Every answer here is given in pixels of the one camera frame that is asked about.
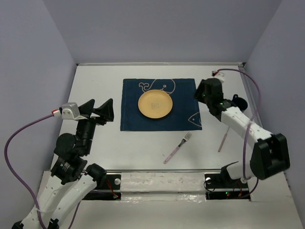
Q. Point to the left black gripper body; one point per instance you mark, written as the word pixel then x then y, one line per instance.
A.
pixel 87 127

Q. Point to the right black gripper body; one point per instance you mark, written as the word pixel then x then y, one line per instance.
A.
pixel 198 94

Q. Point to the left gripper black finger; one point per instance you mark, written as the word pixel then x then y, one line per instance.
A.
pixel 105 111
pixel 86 109

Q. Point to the navy whale placemat cloth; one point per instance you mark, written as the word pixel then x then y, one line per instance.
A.
pixel 184 116

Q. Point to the dark blue mug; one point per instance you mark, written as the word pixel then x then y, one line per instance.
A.
pixel 241 103

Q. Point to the fork with pink handle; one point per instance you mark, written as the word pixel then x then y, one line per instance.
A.
pixel 183 141

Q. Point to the yellow round plate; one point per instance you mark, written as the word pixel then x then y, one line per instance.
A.
pixel 155 104

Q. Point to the knife with pink handle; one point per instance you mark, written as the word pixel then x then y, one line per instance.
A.
pixel 223 140

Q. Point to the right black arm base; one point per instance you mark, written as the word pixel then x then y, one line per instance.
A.
pixel 216 189

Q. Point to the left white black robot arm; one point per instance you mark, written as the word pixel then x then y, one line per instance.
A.
pixel 71 179

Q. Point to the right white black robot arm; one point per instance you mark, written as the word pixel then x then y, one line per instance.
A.
pixel 269 151

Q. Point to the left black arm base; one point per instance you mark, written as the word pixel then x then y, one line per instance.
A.
pixel 108 190

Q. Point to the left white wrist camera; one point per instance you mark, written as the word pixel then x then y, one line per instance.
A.
pixel 70 111

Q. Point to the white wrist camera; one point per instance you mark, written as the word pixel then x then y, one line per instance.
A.
pixel 70 111
pixel 218 75

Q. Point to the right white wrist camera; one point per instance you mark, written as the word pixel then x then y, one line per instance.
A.
pixel 218 75

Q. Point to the aluminium table edge rail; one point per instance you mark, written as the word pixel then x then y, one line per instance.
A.
pixel 239 64

